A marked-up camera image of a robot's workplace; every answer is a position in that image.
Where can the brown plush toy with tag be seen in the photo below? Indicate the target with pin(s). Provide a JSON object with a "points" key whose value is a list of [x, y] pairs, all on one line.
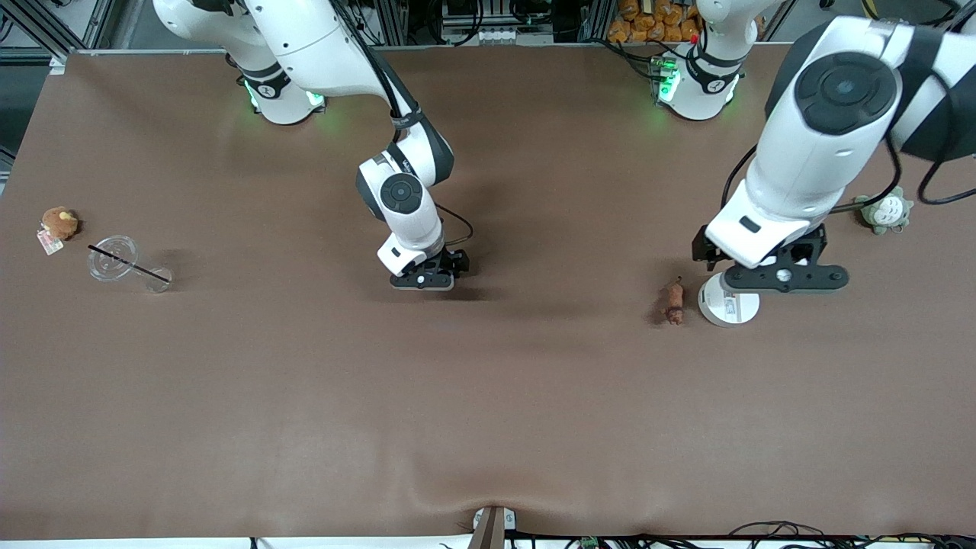
{"points": [[59, 223]]}

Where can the aluminium frame profile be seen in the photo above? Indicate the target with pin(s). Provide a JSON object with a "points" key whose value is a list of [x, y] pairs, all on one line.
{"points": [[46, 27]]}

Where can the black drinking straw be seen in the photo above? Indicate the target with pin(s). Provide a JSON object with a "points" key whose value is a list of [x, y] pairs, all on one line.
{"points": [[126, 263]]}

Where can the white round desk lamp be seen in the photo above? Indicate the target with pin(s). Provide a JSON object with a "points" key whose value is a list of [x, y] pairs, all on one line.
{"points": [[728, 309]]}

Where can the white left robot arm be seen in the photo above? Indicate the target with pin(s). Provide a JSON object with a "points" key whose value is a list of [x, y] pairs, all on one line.
{"points": [[823, 152]]}

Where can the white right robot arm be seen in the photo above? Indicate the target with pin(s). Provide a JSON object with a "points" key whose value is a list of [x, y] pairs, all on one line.
{"points": [[320, 46]]}

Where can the grey green plush toy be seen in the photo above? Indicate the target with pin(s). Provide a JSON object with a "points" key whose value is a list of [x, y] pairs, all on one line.
{"points": [[886, 213]]}

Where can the brown lion statue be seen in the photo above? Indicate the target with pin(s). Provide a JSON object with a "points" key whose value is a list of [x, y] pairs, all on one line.
{"points": [[674, 301]]}

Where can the clear plastic cup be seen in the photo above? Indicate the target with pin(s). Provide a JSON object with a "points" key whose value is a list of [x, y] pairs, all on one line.
{"points": [[110, 259]]}

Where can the camera mount post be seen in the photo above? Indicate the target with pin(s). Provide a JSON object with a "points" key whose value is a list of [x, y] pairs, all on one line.
{"points": [[492, 528]]}

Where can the orange snack bags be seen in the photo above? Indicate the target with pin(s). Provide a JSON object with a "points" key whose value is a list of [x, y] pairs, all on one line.
{"points": [[648, 23]]}

